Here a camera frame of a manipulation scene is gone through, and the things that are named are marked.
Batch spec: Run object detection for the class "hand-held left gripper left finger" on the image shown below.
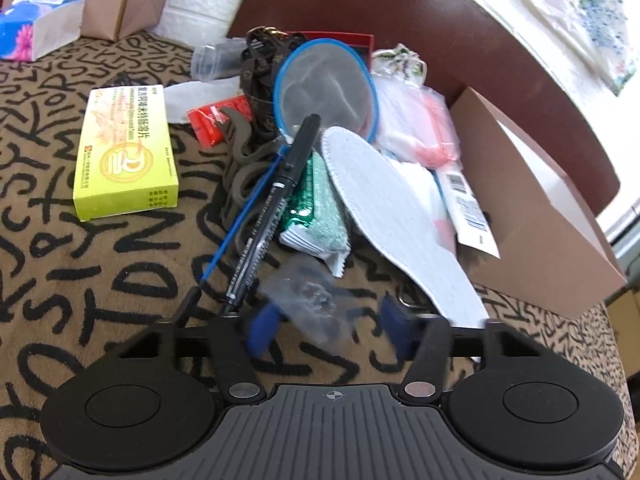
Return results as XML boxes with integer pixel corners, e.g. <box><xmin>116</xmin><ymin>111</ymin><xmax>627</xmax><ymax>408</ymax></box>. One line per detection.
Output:
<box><xmin>119</xmin><ymin>304</ymin><xmax>282</xmax><ymax>401</ymax></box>

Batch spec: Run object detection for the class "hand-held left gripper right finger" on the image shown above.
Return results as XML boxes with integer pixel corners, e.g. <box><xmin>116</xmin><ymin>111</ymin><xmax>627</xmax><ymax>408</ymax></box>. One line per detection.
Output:
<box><xmin>379</xmin><ymin>296</ymin><xmax>540</xmax><ymax>401</ymax></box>

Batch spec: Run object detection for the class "small clear plastic bag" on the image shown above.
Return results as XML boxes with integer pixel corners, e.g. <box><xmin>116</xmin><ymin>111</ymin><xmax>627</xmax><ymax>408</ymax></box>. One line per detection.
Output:
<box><xmin>259</xmin><ymin>254</ymin><xmax>357</xmax><ymax>347</ymax></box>

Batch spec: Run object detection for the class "pink cardboard box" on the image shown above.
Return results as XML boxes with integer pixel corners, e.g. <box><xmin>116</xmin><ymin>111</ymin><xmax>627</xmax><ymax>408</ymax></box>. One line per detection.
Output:
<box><xmin>446</xmin><ymin>86</ymin><xmax>629</xmax><ymax>321</ymax></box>

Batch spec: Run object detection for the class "green packet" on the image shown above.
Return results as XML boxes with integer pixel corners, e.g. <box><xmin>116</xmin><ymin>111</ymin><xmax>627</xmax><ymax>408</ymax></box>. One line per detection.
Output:
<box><xmin>278</xmin><ymin>151</ymin><xmax>352</xmax><ymax>279</ymax></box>

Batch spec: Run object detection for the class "white barcode label packet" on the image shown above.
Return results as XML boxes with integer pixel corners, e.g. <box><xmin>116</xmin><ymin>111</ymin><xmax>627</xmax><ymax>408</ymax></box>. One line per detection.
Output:
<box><xmin>434</xmin><ymin>166</ymin><xmax>502</xmax><ymax>261</ymax></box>

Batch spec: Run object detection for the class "black pen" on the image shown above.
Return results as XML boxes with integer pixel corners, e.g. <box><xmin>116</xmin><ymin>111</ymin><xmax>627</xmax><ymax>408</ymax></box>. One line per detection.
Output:
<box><xmin>222</xmin><ymin>113</ymin><xmax>322</xmax><ymax>317</ymax></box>

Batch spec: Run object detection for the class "letter-printed brown cloth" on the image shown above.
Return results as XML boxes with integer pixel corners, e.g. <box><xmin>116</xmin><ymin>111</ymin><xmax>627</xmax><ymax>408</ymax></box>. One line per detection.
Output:
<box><xmin>0</xmin><ymin>30</ymin><xmax>640</xmax><ymax>480</ymax></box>

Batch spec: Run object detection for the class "brown hair claw clip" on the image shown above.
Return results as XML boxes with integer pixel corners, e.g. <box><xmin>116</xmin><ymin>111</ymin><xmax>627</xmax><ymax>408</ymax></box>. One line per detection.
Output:
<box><xmin>219</xmin><ymin>106</ymin><xmax>281</xmax><ymax>223</ymax></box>

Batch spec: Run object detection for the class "plastic bag of pink masks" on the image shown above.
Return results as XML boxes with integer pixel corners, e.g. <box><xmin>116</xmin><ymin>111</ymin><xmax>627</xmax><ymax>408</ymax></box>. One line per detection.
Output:
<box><xmin>371</xmin><ymin>76</ymin><xmax>460</xmax><ymax>170</ymax></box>

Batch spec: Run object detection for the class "red sachet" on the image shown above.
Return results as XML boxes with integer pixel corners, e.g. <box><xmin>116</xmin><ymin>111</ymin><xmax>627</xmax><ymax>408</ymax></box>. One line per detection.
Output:
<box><xmin>187</xmin><ymin>94</ymin><xmax>252</xmax><ymax>149</ymax></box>

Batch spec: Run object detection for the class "yellow-green medicine box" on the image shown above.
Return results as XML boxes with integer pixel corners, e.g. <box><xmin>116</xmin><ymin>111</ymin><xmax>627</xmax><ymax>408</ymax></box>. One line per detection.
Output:
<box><xmin>72</xmin><ymin>83</ymin><xmax>181</xmax><ymax>222</ymax></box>

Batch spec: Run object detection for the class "blue-rimmed mesh net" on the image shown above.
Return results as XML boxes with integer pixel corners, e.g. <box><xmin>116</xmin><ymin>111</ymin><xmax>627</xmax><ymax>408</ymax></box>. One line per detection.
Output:
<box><xmin>196</xmin><ymin>38</ymin><xmax>379</xmax><ymax>287</ymax></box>

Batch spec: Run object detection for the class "clear plastic container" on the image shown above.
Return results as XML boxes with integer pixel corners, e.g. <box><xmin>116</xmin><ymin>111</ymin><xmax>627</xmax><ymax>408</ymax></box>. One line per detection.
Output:
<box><xmin>191</xmin><ymin>39</ymin><xmax>249</xmax><ymax>82</ymax></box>

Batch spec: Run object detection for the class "red box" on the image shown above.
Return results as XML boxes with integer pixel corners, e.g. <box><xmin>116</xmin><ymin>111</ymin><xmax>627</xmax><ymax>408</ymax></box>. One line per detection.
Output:
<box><xmin>292</xmin><ymin>31</ymin><xmax>376</xmax><ymax>63</ymax></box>

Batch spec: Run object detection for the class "dark brown headboard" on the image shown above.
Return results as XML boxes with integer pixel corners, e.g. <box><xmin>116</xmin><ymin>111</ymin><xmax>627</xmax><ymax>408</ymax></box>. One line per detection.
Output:
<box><xmin>227</xmin><ymin>0</ymin><xmax>622</xmax><ymax>218</ymax></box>

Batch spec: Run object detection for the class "floral curtain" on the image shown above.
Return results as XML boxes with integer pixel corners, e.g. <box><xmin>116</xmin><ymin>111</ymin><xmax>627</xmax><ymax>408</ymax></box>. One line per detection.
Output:
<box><xmin>500</xmin><ymin>0</ymin><xmax>640</xmax><ymax>97</ymax></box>

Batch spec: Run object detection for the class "blue tissue pack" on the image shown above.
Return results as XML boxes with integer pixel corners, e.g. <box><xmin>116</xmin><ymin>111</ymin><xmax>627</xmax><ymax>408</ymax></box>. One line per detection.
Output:
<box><xmin>0</xmin><ymin>0</ymin><xmax>86</xmax><ymax>64</ymax></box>

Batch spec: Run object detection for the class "floral drawstring pouch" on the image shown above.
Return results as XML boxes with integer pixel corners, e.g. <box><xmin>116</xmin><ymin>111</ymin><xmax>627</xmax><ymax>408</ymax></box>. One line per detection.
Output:
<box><xmin>371</xmin><ymin>46</ymin><xmax>429</xmax><ymax>87</ymax></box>

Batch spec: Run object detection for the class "brown patterned strap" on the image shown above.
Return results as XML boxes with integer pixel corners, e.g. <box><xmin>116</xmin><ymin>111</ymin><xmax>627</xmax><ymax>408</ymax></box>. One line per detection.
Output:
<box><xmin>241</xmin><ymin>26</ymin><xmax>307</xmax><ymax>148</ymax></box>

